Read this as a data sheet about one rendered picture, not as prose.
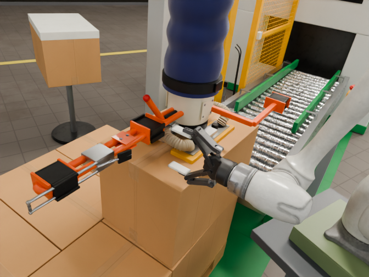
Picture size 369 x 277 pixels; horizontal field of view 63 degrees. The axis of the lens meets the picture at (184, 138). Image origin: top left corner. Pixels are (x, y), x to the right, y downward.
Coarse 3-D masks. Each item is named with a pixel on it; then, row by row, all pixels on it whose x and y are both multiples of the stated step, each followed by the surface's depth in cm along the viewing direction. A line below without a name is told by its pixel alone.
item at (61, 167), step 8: (48, 168) 76; (56, 168) 76; (64, 168) 76; (72, 168) 77; (32, 176) 74; (40, 176) 73; (48, 176) 73; (56, 176) 74; (64, 176) 74; (40, 184) 73; (48, 184) 71
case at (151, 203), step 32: (128, 128) 124; (256, 128) 136; (128, 160) 106; (160, 160) 108; (128, 192) 114; (160, 192) 102; (192, 192) 103; (224, 192) 134; (128, 224) 123; (160, 224) 109; (192, 224) 116; (160, 256) 118
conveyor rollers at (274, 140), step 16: (288, 80) 313; (304, 80) 314; (320, 80) 321; (288, 96) 274; (304, 96) 283; (240, 112) 237; (256, 112) 239; (272, 112) 242; (288, 112) 250; (272, 128) 225; (288, 128) 227; (304, 128) 229; (256, 144) 199; (272, 144) 201; (288, 144) 204; (256, 160) 183; (272, 160) 185
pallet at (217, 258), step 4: (224, 244) 178; (224, 248) 183; (220, 252) 178; (216, 256) 173; (220, 256) 182; (212, 260) 168; (216, 260) 177; (212, 264) 175; (216, 264) 182; (208, 268) 177; (212, 268) 176; (204, 272) 162; (208, 272) 175; (200, 276) 159; (204, 276) 172
